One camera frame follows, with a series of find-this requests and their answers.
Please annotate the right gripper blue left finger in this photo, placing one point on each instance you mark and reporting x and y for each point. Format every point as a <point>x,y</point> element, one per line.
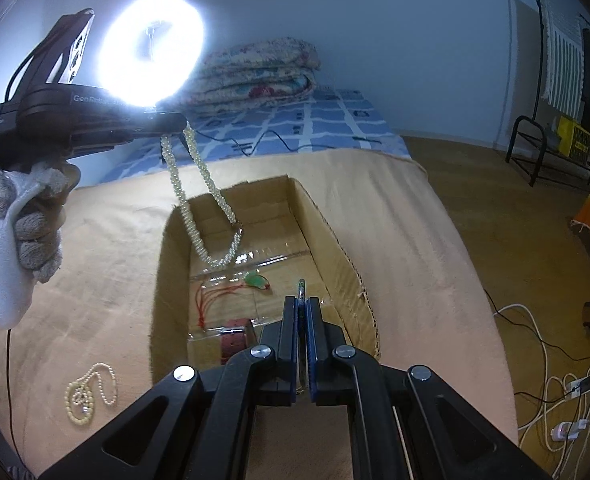
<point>289,346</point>

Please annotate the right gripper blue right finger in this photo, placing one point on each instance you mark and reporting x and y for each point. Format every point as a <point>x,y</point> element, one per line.
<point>318,353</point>

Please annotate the gloved left hand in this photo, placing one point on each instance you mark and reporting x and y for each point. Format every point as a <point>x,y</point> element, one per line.
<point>32,212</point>

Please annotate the cardboard box tray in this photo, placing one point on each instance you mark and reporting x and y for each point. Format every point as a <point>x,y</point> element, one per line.
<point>285,238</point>

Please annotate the orange peach blanket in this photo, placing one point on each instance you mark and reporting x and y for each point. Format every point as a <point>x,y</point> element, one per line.
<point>365,231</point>

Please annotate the blue white patterned bedsheet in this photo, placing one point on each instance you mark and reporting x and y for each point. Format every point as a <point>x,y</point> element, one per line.
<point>328,119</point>

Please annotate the folded floral quilt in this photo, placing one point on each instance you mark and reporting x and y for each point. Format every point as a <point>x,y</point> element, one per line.
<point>264,73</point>

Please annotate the black clothes rack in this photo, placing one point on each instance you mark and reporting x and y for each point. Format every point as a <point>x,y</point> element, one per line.
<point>532,138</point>

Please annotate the yellow crate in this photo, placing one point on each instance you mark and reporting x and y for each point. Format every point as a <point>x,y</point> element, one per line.
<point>573,140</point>

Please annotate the white striped hanging towel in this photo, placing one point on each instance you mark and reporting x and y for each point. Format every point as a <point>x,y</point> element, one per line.
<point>564,56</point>

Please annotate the bright ring light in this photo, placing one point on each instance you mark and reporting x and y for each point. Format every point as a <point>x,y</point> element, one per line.
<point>150,50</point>

